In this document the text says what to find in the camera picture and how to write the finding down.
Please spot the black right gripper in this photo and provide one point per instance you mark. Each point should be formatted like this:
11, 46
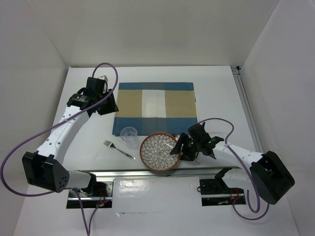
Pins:
187, 156

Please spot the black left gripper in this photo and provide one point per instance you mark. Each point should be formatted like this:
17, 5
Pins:
111, 107

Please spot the silver fork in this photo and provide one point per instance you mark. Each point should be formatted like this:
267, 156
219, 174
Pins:
111, 145

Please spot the clear drinking glass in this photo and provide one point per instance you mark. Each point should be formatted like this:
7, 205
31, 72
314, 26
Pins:
129, 136

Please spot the blue beige checked placemat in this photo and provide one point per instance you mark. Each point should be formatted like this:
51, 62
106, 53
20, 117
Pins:
152, 107

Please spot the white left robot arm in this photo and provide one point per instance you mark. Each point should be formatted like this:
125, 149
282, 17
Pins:
43, 168

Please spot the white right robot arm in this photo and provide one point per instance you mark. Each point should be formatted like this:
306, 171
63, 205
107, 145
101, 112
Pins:
264, 173

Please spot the silver spoon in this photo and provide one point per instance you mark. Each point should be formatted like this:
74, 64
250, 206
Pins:
197, 161

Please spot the front aluminium rail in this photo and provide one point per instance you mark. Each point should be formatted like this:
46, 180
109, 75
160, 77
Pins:
147, 172

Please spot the aluminium rail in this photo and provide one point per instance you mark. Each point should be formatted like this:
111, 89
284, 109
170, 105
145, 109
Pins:
147, 172
247, 108

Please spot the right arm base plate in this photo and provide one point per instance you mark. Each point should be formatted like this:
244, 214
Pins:
214, 194

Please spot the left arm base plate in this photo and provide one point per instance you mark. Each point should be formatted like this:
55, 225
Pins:
99, 196

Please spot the right side aluminium rail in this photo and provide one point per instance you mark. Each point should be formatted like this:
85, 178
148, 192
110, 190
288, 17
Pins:
247, 108

